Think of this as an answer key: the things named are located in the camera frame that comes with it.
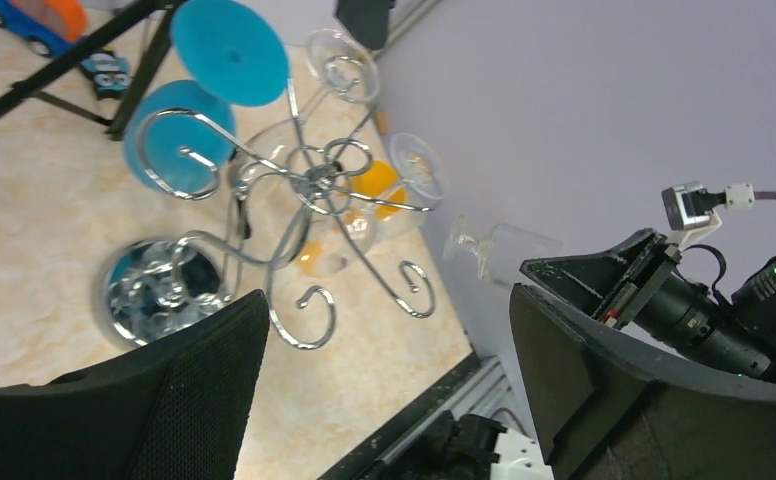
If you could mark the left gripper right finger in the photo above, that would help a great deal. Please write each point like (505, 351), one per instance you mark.
(608, 406)

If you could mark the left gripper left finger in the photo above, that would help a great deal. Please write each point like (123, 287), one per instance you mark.
(176, 408)

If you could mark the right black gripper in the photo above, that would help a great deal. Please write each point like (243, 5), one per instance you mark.
(614, 283)

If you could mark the clear wine glass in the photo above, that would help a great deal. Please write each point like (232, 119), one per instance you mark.
(344, 69)
(332, 240)
(501, 252)

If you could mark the yellow plastic wine glass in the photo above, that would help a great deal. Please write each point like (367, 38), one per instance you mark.
(380, 178)

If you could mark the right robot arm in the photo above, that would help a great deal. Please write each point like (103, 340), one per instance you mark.
(734, 334)

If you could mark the chrome wine glass rack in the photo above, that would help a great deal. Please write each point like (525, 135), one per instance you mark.
(155, 287)

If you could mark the blue plastic wine glass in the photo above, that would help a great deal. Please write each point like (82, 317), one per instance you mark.
(234, 58)

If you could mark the clear wine glass back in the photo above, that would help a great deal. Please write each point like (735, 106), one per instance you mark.
(344, 69)

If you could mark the blue orange toy car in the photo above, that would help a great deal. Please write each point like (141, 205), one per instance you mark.
(51, 28)

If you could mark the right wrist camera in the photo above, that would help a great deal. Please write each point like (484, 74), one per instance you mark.
(691, 210)

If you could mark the black front rail base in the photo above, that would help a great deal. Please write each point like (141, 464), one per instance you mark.
(464, 426)

